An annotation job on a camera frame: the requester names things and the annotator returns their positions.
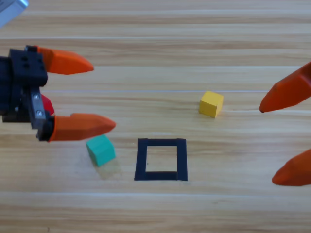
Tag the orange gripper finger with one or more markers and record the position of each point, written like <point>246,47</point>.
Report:
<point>80,126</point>
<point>296,174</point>
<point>286,94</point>

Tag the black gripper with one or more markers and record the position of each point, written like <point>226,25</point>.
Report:
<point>22,72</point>

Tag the green wooden block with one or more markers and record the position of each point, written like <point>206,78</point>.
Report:
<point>100,150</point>

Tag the red wooden block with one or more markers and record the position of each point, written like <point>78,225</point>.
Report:
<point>48,105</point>

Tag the yellow wooden block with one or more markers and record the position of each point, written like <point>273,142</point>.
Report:
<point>210,104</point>

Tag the black tape square outline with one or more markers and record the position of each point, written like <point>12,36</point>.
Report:
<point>141,160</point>

